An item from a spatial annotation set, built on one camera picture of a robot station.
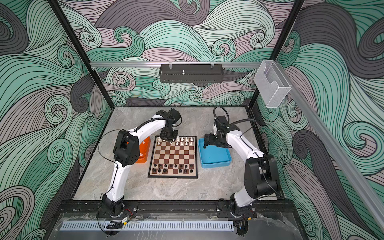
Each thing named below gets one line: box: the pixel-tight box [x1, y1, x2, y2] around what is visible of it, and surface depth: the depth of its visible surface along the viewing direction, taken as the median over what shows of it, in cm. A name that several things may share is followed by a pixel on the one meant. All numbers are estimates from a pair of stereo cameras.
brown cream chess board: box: [147, 135, 198, 179], surface depth 92 cm
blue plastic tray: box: [198, 138, 232, 169], surface depth 92 cm
